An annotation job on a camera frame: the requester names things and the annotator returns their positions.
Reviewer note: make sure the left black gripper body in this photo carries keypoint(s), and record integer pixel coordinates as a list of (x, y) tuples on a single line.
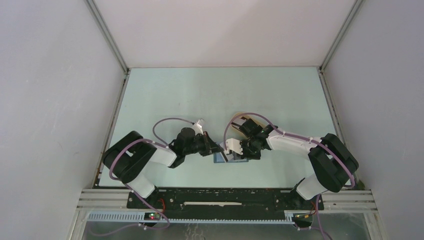
[(201, 144)]

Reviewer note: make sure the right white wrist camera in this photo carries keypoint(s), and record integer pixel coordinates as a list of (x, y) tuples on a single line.
[(232, 145)]

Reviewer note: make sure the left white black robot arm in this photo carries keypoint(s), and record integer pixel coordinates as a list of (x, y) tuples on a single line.
[(127, 158)]

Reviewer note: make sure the white cable duct strip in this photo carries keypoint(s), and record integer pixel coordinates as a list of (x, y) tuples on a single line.
[(140, 217)]

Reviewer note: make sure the blue leather card holder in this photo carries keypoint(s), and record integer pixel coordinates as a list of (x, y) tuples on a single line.
[(231, 157)]

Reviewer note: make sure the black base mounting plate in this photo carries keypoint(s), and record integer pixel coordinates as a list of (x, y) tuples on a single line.
[(239, 203)]

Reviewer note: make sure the oval wooden tray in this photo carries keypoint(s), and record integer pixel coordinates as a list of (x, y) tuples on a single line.
[(247, 125)]

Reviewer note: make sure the aluminium frame rail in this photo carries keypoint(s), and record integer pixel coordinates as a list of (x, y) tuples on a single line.
[(345, 201)]

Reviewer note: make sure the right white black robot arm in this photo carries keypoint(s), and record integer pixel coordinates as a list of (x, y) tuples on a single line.
[(333, 164)]

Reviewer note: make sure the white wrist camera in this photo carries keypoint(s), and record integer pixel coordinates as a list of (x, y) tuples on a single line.
[(232, 145), (198, 126)]

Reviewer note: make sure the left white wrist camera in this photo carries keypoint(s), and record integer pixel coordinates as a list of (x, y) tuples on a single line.
[(198, 126)]

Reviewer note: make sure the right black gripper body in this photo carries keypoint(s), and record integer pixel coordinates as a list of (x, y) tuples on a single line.
[(250, 151)]

